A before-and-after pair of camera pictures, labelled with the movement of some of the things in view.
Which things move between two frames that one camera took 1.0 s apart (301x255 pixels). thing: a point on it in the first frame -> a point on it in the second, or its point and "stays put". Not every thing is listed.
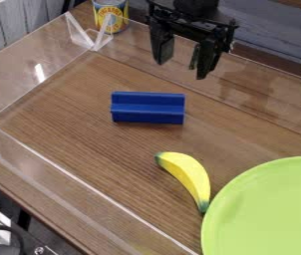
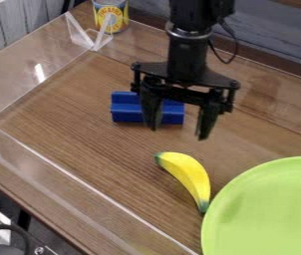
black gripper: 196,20 -> 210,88
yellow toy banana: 191,175 stays put
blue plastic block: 148,107 stays put
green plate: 265,213 stays put
